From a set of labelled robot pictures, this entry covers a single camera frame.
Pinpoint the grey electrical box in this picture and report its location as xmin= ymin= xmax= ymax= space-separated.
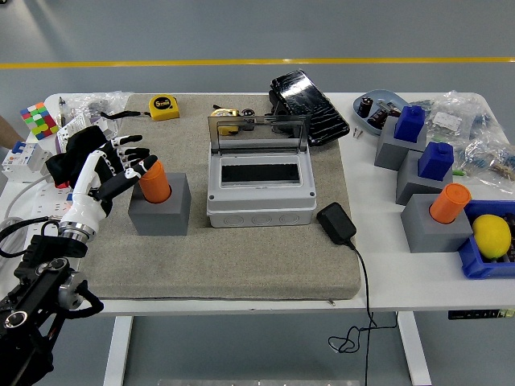
xmin=206 ymin=113 xmax=316 ymax=229

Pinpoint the blue square block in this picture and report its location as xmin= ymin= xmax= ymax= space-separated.
xmin=417 ymin=141 xmax=455 ymax=181
xmin=393 ymin=105 xmax=426 ymax=142

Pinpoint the grey power cable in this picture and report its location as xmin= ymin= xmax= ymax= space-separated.
xmin=0 ymin=175 xmax=49 ymax=274

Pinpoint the blue-grey dish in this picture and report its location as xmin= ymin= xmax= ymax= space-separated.
xmin=352 ymin=88 xmax=407 ymax=137

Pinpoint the grey holder block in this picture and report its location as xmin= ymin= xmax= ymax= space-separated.
xmin=373 ymin=115 xmax=428 ymax=170
xmin=401 ymin=193 xmax=474 ymax=254
xmin=395 ymin=149 xmax=455 ymax=206

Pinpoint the colourful puzzle cube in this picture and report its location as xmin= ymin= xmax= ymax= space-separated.
xmin=19 ymin=101 xmax=59 ymax=142

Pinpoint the clear bag of parts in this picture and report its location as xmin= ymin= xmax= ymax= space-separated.
xmin=454 ymin=134 xmax=515 ymax=194
xmin=414 ymin=90 xmax=496 ymax=140
xmin=64 ymin=90 xmax=134 ymax=121

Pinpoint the grey block with round hole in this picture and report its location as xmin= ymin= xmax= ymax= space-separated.
xmin=128 ymin=172 xmax=192 ymax=237

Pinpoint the yellow lemon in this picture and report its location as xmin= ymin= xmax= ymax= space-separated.
xmin=472 ymin=214 xmax=512 ymax=260

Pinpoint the white purple paper card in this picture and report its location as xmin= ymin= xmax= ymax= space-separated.
xmin=56 ymin=111 xmax=94 ymax=150

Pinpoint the white circuit breaker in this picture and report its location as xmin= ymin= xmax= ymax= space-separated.
xmin=1 ymin=140 xmax=53 ymax=184

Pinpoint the black adapter cord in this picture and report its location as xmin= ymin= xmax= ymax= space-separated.
xmin=328 ymin=239 xmax=399 ymax=386

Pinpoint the black power adapter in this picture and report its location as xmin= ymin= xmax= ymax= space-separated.
xmin=316 ymin=202 xmax=358 ymax=245

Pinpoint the black table control panel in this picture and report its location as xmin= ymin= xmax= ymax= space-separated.
xmin=448 ymin=308 xmax=515 ymax=321

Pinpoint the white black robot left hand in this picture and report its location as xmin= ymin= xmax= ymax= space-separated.
xmin=59 ymin=134 xmax=159 ymax=233

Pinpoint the grey-brown mat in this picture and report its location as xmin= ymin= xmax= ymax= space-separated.
xmin=82 ymin=92 xmax=361 ymax=302

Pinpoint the white table leg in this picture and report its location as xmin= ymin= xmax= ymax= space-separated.
xmin=103 ymin=315 xmax=134 ymax=386
xmin=396 ymin=312 xmax=432 ymax=386

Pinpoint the square yellow tape measure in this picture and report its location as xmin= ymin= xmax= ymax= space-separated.
xmin=100 ymin=94 xmax=181 ymax=122

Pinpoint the round yellow tape measure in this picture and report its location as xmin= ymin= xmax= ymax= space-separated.
xmin=212 ymin=105 xmax=242 ymax=137

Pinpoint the small dark metal component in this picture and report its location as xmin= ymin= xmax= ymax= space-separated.
xmin=377 ymin=99 xmax=402 ymax=118

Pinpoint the blue plastic bin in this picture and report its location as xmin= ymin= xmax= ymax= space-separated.
xmin=457 ymin=199 xmax=515 ymax=279

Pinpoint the small white breaker module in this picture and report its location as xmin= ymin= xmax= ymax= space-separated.
xmin=96 ymin=113 xmax=121 ymax=140

